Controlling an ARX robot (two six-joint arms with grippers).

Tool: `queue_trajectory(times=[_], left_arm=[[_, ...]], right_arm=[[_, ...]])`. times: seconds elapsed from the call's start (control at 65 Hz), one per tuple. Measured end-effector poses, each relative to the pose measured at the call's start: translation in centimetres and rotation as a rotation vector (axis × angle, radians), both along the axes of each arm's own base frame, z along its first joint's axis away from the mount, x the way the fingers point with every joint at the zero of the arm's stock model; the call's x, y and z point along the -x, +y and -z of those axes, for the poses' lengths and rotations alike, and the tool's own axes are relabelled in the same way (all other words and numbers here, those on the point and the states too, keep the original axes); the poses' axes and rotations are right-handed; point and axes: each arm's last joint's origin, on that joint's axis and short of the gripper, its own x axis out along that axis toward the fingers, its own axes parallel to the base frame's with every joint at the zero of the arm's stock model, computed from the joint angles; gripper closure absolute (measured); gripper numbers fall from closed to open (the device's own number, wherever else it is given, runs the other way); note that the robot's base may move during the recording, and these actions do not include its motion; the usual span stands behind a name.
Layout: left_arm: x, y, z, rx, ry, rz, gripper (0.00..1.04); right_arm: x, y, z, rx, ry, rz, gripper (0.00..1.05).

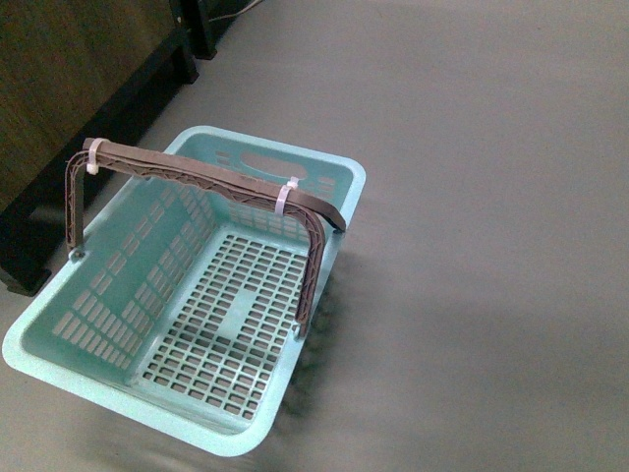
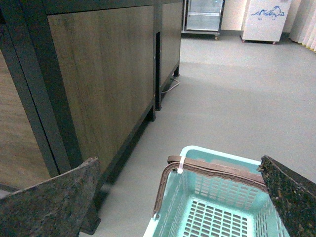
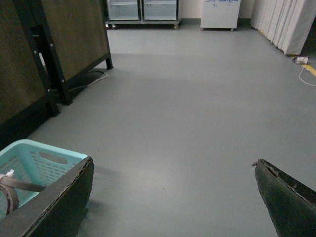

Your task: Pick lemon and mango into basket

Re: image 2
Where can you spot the white chest freezer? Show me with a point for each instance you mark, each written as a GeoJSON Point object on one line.
{"type": "Point", "coordinates": [264, 20]}

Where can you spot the wooden display cabinet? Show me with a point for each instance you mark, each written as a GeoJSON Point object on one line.
{"type": "Point", "coordinates": [78, 78]}

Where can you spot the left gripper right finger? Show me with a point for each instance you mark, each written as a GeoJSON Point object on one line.
{"type": "Point", "coordinates": [293, 196]}

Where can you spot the light blue plastic basket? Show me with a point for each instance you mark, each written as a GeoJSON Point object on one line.
{"type": "Point", "coordinates": [206, 193]}

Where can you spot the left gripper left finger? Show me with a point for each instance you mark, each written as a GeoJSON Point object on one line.
{"type": "Point", "coordinates": [53, 208]}

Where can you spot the glass door fridge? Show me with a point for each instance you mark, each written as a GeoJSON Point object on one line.
{"type": "Point", "coordinates": [202, 17]}

